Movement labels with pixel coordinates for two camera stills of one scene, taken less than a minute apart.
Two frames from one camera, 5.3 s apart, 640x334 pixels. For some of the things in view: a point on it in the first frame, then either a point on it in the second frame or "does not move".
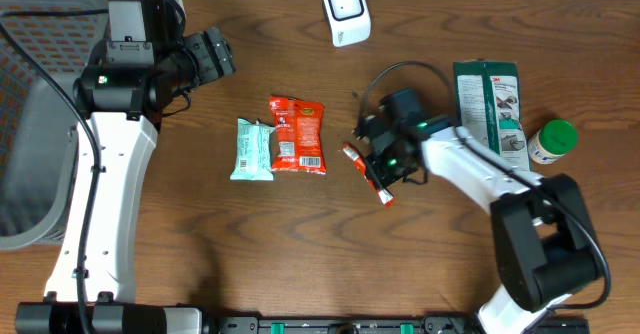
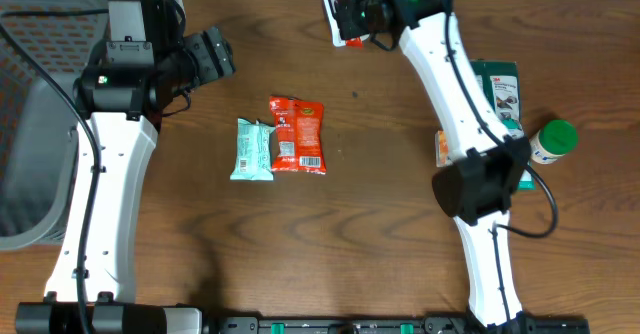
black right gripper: x=378 y=175 -> x=346 y=8
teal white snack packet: x=253 y=153 does not move
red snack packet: x=298 y=143 does not move
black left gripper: x=216 y=55 does not move
